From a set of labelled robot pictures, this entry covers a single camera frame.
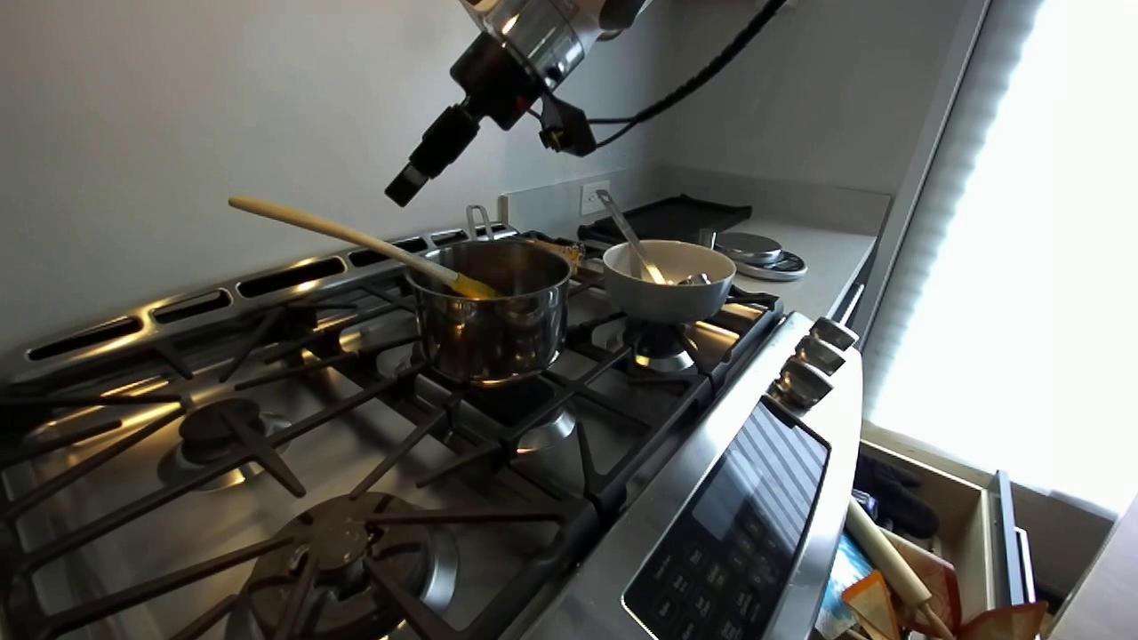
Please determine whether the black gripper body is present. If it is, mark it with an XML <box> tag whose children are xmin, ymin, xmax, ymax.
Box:
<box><xmin>445</xmin><ymin>30</ymin><xmax>548</xmax><ymax>139</ymax></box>

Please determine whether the wooden spoon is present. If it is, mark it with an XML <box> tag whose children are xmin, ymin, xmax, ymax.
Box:
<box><xmin>224</xmin><ymin>190</ymin><xmax>509</xmax><ymax>305</ymax></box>

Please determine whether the silver cooking pot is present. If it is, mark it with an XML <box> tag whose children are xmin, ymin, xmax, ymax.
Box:
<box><xmin>400</xmin><ymin>201</ymin><xmax>575</xmax><ymax>392</ymax></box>

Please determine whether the glass pot lid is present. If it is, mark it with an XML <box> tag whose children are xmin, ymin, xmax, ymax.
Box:
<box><xmin>713</xmin><ymin>222</ymin><xmax>810</xmax><ymax>285</ymax></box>

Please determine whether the grey metal spoon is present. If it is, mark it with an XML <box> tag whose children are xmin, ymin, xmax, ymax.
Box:
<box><xmin>593</xmin><ymin>186</ymin><xmax>672</xmax><ymax>286</ymax></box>

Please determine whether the black countertop board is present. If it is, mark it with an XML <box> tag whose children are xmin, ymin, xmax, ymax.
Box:
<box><xmin>575</xmin><ymin>190</ymin><xmax>758</xmax><ymax>248</ymax></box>

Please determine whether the white pan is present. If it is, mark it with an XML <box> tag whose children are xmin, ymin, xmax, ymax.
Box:
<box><xmin>599</xmin><ymin>235</ymin><xmax>739</xmax><ymax>330</ymax></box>

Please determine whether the round gas burner head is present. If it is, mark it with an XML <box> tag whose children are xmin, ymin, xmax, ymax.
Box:
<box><xmin>174</xmin><ymin>395</ymin><xmax>274</xmax><ymax>469</ymax></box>
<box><xmin>284</xmin><ymin>495</ymin><xmax>387</xmax><ymax>609</ymax></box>
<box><xmin>624</xmin><ymin>330</ymin><xmax>707</xmax><ymax>388</ymax></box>

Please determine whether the silver stove knob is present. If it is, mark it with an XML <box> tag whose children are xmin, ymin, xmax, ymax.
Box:
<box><xmin>815</xmin><ymin>311</ymin><xmax>861</xmax><ymax>350</ymax></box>
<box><xmin>765</xmin><ymin>360</ymin><xmax>835</xmax><ymax>414</ymax></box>
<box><xmin>792</xmin><ymin>330</ymin><xmax>849</xmax><ymax>375</ymax></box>

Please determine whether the white window blind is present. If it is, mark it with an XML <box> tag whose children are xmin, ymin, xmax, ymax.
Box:
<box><xmin>861</xmin><ymin>0</ymin><xmax>1138</xmax><ymax>514</ymax></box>

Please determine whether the stainless steel gas stove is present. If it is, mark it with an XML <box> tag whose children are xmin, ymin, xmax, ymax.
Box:
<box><xmin>0</xmin><ymin>222</ymin><xmax>868</xmax><ymax>640</ymax></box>

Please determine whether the black item in drawer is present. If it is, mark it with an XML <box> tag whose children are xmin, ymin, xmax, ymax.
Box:
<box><xmin>854</xmin><ymin>450</ymin><xmax>943</xmax><ymax>541</ymax></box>

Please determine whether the blue and white cloth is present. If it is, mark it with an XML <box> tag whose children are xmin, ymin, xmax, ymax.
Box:
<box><xmin>815</xmin><ymin>530</ymin><xmax>880</xmax><ymax>640</ymax></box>

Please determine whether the wooden rolling pin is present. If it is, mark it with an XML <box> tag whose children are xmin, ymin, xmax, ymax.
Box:
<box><xmin>842</xmin><ymin>495</ymin><xmax>958</xmax><ymax>640</ymax></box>

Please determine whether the open white kitchen drawer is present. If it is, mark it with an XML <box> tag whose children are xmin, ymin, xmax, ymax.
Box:
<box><xmin>849</xmin><ymin>420</ymin><xmax>1124</xmax><ymax>640</ymax></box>

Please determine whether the brown flat item in drawer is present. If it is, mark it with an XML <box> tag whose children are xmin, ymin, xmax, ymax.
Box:
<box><xmin>885</xmin><ymin>530</ymin><xmax>969</xmax><ymax>632</ymax></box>

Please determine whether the white wall outlet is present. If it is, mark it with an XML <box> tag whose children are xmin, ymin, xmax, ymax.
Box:
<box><xmin>575</xmin><ymin>174</ymin><xmax>611</xmax><ymax>215</ymax></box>

